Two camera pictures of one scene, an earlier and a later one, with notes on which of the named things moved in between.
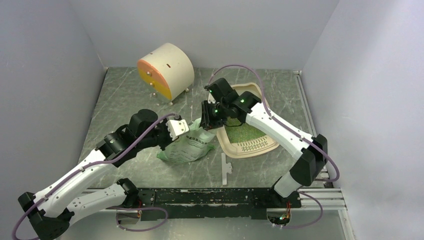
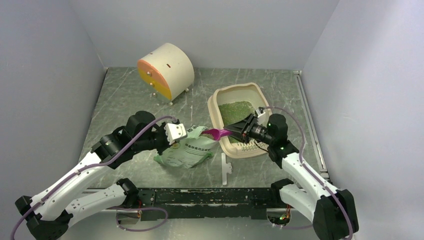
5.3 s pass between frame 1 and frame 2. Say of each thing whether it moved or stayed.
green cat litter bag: moved
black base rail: stayed
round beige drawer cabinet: stayed
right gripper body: moved
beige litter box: stayed
